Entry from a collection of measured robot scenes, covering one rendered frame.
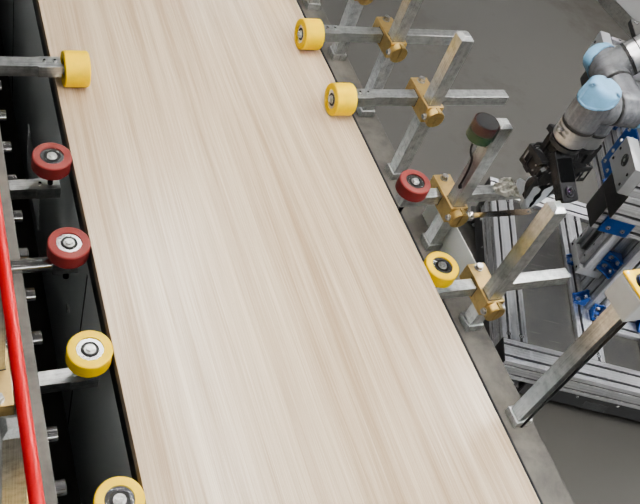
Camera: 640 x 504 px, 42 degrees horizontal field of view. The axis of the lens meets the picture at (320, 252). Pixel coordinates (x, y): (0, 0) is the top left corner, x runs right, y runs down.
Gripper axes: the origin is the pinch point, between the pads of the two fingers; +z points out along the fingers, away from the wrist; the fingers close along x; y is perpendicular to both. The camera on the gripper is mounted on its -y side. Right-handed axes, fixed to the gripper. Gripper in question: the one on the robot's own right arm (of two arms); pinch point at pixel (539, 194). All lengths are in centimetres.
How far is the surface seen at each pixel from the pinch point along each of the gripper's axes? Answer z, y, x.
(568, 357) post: -14, -33, -55
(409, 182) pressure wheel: -8.0, -44.1, -0.2
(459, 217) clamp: -3.7, -31.7, -8.6
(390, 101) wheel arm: -12.1, -41.1, 23.5
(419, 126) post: -7.3, -32.3, 19.2
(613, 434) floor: 83, 58, -41
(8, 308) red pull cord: -93, -143, -82
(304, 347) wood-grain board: -8, -85, -40
